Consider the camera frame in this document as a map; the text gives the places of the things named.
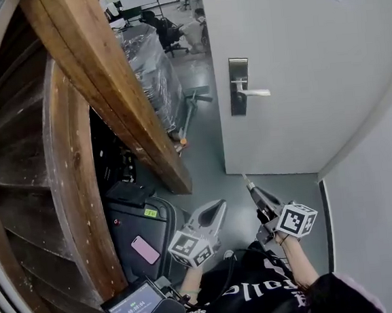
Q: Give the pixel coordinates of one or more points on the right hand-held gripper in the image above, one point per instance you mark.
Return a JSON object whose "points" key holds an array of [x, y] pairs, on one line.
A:
{"points": [[295, 222]]}

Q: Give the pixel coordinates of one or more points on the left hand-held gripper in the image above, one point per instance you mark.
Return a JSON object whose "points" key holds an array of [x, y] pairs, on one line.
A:
{"points": [[190, 250]]}

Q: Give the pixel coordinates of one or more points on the silver door lock with lever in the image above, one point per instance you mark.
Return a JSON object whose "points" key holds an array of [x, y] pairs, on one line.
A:
{"points": [[239, 87]]}

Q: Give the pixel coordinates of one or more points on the person's left forearm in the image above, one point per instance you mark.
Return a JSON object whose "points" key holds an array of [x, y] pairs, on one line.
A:
{"points": [[190, 282]]}

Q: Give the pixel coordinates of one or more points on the person's right forearm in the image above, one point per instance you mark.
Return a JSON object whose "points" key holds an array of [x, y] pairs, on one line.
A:
{"points": [[300, 262]]}

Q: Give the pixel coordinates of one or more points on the white door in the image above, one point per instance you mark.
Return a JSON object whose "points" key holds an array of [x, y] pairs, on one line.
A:
{"points": [[312, 84]]}

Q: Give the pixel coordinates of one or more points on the person's right hand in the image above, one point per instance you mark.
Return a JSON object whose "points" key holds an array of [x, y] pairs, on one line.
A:
{"points": [[282, 238]]}

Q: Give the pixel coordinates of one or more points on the person's white shoe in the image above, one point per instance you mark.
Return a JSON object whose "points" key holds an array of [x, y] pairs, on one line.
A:
{"points": [[228, 254]]}

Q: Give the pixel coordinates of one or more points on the pink smartphone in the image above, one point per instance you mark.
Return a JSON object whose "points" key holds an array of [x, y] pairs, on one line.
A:
{"points": [[145, 249]]}

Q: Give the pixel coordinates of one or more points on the black hard case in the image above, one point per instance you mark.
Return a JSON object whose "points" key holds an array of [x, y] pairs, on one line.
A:
{"points": [[137, 225]]}

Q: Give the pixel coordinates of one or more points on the black flat pouch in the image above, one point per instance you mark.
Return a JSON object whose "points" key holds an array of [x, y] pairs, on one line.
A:
{"points": [[130, 193]]}

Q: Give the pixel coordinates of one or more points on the person's black printed shirt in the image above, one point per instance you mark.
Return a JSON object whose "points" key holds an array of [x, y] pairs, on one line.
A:
{"points": [[249, 294]]}

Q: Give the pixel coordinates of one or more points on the dark equipment under stairs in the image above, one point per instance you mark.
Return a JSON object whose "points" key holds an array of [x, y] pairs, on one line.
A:
{"points": [[114, 152]]}

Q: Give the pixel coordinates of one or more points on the tablet with lit screen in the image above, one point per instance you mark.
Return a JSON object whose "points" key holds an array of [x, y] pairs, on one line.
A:
{"points": [[134, 309]]}

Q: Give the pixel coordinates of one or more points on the plastic-wrapped pallet load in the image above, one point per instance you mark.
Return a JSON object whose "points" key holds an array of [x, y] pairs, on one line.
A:
{"points": [[156, 77]]}

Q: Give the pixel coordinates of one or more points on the wooden stair beam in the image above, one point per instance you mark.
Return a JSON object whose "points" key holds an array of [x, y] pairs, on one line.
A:
{"points": [[107, 81]]}

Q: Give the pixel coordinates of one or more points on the dark wooden staircase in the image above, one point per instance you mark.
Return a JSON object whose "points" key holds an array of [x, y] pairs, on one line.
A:
{"points": [[36, 166]]}

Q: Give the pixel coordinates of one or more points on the black office chair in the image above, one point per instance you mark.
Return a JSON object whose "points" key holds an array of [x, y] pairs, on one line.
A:
{"points": [[166, 30]]}

